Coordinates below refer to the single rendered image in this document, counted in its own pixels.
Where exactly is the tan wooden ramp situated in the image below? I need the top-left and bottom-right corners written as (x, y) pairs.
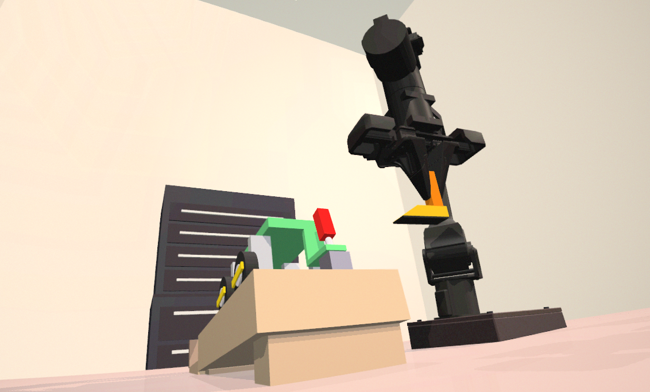
top-left (188, 251), bottom-right (411, 387)

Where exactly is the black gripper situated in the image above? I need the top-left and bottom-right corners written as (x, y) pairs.
top-left (347, 87), bottom-right (486, 201)

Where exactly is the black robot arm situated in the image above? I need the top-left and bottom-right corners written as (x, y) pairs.
top-left (362, 14), bottom-right (487, 320)

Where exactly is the red-headed pin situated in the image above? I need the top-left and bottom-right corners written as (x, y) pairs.
top-left (313, 208), bottom-right (336, 244)

